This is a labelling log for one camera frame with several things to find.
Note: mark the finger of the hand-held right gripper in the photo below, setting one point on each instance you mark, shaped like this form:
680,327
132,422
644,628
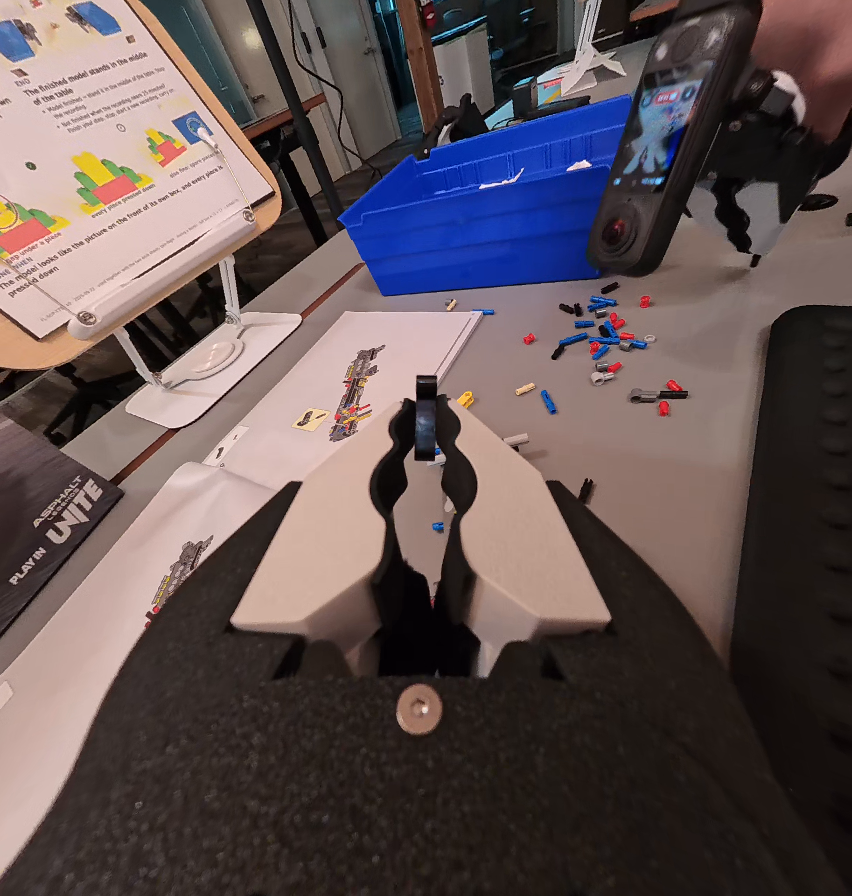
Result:
702,203
769,210

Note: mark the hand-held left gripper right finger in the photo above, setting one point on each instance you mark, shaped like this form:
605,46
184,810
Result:
531,560

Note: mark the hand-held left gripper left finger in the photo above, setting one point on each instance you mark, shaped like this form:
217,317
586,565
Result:
314,560

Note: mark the black angled lego beam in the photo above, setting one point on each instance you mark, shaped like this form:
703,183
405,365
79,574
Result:
426,420

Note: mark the white lego instruction booklet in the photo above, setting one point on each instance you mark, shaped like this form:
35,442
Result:
398,336

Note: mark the short black lego pin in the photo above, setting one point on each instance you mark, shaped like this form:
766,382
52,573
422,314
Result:
586,490

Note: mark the scattered loose lego pieces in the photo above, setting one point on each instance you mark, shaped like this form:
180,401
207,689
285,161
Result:
601,336

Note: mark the grey lego connector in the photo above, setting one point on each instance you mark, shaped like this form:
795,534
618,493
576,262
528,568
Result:
643,395

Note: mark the black lego set box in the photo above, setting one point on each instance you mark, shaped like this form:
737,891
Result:
34,525

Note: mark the person's right hand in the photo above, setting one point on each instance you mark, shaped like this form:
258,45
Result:
818,56

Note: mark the white printed paper sheet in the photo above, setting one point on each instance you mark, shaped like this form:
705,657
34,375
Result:
499,180

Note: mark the blue plastic bin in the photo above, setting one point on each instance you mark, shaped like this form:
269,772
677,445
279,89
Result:
468,231

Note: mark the black bundled object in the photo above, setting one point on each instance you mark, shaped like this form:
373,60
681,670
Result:
457,126

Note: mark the wooden support column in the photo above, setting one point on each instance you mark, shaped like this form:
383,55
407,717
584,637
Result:
419,56

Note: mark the white document stand with sheet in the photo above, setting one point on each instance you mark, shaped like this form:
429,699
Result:
6,350

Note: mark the black tripod pole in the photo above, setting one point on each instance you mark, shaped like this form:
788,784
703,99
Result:
286,105

